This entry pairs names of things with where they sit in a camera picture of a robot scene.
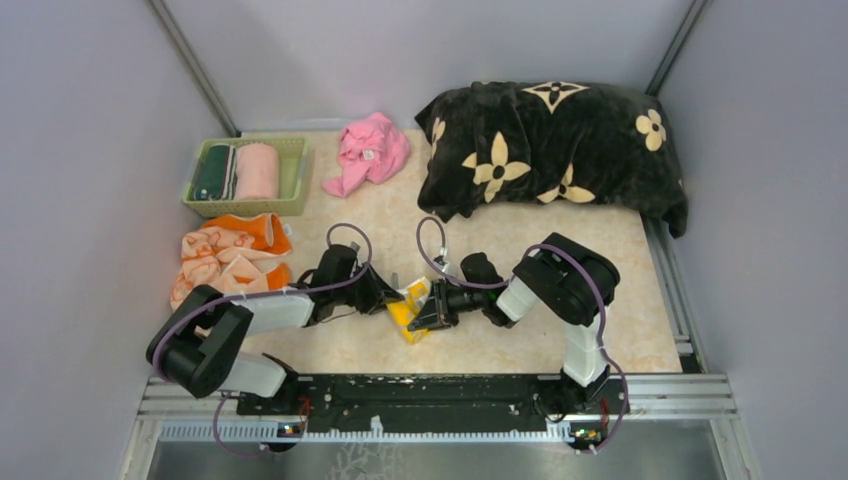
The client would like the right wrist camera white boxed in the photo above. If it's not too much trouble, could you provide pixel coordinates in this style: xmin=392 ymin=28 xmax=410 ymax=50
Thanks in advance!
xmin=432 ymin=256 xmax=452 ymax=278

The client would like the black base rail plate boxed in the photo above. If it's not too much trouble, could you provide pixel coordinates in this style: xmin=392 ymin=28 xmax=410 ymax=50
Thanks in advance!
xmin=237 ymin=373 xmax=630 ymax=434

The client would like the grey yellow duck towel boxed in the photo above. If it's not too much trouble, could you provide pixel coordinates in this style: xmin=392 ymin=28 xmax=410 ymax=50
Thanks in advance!
xmin=387 ymin=277 xmax=431 ymax=345

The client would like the pink towel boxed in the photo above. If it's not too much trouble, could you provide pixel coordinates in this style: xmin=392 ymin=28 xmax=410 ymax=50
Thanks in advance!
xmin=322 ymin=112 xmax=411 ymax=198

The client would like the green plastic basket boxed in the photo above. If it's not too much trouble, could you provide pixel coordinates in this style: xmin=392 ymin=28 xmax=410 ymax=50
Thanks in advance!
xmin=180 ymin=136 xmax=311 ymax=218

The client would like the orange peach towel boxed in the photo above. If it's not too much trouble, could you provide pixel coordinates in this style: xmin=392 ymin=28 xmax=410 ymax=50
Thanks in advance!
xmin=169 ymin=213 xmax=292 ymax=311

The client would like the rolled peach towel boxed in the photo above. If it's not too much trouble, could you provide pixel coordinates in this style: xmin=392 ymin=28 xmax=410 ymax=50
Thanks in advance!
xmin=234 ymin=143 xmax=280 ymax=201

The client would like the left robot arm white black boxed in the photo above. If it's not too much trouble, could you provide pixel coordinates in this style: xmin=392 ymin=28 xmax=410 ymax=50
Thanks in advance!
xmin=146 ymin=244 xmax=404 ymax=414

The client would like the rolled dark green towel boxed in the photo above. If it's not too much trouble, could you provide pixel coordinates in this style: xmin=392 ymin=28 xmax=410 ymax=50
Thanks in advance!
xmin=188 ymin=143 xmax=237 ymax=201

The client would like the black floral pillow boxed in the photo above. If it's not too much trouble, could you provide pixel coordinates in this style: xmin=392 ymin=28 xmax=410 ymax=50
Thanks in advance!
xmin=415 ymin=81 xmax=689 ymax=238

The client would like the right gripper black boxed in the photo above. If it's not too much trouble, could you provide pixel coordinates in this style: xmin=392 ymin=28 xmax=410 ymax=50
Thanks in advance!
xmin=411 ymin=277 xmax=487 ymax=333

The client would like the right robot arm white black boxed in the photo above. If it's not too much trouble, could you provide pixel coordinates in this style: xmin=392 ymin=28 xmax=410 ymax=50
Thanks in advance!
xmin=407 ymin=233 xmax=620 ymax=414

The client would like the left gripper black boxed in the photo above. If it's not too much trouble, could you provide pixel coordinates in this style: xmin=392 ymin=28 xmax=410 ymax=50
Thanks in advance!
xmin=333 ymin=260 xmax=402 ymax=314

